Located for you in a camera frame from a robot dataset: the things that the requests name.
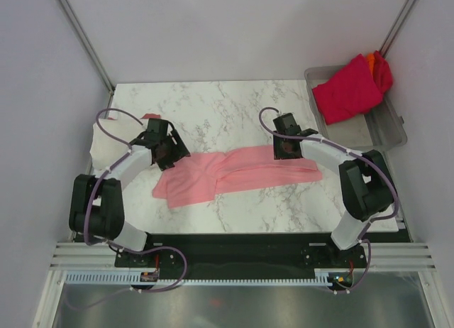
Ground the folded cream t shirt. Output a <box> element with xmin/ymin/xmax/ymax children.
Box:
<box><xmin>90</xmin><ymin>118</ymin><xmax>147</xmax><ymax>170</ymax></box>

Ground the grey plastic tray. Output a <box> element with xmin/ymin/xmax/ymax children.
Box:
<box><xmin>304</xmin><ymin>65</ymin><xmax>407</xmax><ymax>152</ymax></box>

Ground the white slotted cable duct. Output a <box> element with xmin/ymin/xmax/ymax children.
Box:
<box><xmin>65</xmin><ymin>270</ymin><xmax>353</xmax><ymax>286</ymax></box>

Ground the aluminium corner profile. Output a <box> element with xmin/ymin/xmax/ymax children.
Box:
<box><xmin>48</xmin><ymin>0</ymin><xmax>115</xmax><ymax>94</ymax></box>
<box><xmin>379</xmin><ymin>0</ymin><xmax>419</xmax><ymax>58</ymax></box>

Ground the pink t shirt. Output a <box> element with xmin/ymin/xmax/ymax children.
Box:
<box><xmin>152</xmin><ymin>146</ymin><xmax>322</xmax><ymax>209</ymax></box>

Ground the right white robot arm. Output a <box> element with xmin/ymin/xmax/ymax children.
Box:
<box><xmin>273</xmin><ymin>113</ymin><xmax>397</xmax><ymax>267</ymax></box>

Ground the right aluminium corner profile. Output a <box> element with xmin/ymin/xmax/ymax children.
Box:
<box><xmin>379</xmin><ymin>0</ymin><xmax>419</xmax><ymax>58</ymax></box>

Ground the crimson t shirt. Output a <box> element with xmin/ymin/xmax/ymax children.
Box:
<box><xmin>312</xmin><ymin>54</ymin><xmax>384</xmax><ymax>125</ymax></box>

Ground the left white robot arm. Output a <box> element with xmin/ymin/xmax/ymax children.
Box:
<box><xmin>69</xmin><ymin>118</ymin><xmax>190</xmax><ymax>266</ymax></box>

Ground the left aluminium corner profile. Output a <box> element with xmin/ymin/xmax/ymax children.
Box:
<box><xmin>48</xmin><ymin>0</ymin><xmax>115</xmax><ymax>94</ymax></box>

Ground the orange t shirt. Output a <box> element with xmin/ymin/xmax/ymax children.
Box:
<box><xmin>365</xmin><ymin>53</ymin><xmax>375</xmax><ymax>74</ymax></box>

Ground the folded dark red t shirt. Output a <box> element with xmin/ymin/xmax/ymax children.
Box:
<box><xmin>107</xmin><ymin>112</ymin><xmax>162</xmax><ymax>121</ymax></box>

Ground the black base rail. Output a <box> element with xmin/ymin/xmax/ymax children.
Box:
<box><xmin>72</xmin><ymin>231</ymin><xmax>412</xmax><ymax>281</ymax></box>

